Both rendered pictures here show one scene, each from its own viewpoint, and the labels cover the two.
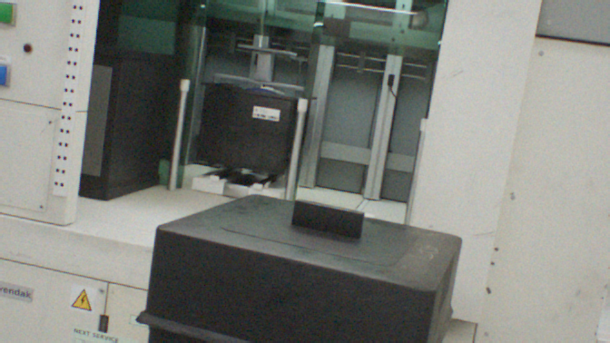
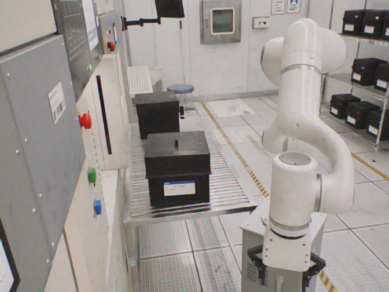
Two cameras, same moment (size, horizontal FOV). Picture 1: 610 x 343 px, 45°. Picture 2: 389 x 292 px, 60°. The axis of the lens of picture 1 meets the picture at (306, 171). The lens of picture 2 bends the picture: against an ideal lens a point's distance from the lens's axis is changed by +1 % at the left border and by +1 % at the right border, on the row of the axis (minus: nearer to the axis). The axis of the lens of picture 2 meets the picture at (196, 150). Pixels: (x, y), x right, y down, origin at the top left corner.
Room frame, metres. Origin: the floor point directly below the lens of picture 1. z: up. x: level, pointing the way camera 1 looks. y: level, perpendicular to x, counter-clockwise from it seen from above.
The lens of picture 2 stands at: (1.21, 1.36, 1.61)
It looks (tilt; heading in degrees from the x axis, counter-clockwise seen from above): 24 degrees down; 251
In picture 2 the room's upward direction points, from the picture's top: 2 degrees counter-clockwise
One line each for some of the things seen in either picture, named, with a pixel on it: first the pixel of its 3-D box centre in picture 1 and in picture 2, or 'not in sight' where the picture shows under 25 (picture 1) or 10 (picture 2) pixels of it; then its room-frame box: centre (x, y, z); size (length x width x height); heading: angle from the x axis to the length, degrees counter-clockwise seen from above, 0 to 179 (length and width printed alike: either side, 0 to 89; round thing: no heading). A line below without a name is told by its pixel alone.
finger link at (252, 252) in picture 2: not in sight; (264, 252); (0.88, 0.84, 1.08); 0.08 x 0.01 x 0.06; 145
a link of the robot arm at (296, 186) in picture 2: not in sight; (294, 187); (0.83, 0.87, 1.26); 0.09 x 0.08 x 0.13; 145
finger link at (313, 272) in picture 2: not in sight; (310, 277); (0.79, 0.90, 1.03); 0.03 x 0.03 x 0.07; 55
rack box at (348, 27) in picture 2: not in sight; (359, 21); (-1.98, -1.89, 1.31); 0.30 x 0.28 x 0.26; 84
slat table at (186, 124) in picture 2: not in sight; (179, 205); (0.71, -0.45, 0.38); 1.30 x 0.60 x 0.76; 80
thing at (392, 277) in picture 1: (320, 261); (176, 149); (0.82, -0.03, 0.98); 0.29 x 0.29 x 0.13; 74
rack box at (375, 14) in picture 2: not in sight; (381, 23); (-1.92, -1.53, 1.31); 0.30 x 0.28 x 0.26; 78
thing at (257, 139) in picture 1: (258, 114); not in sight; (1.77, 0.13, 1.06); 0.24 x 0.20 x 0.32; 80
